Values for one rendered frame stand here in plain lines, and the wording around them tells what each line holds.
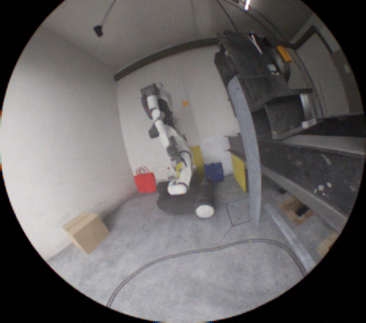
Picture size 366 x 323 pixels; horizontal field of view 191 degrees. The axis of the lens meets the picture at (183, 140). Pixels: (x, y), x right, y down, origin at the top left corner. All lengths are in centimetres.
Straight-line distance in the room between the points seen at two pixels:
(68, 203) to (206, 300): 150
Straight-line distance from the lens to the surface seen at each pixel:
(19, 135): 158
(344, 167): 49
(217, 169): 171
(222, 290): 80
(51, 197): 153
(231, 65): 93
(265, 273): 83
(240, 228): 99
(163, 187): 129
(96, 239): 137
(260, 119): 94
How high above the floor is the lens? 79
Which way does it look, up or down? level
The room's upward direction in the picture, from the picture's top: 15 degrees counter-clockwise
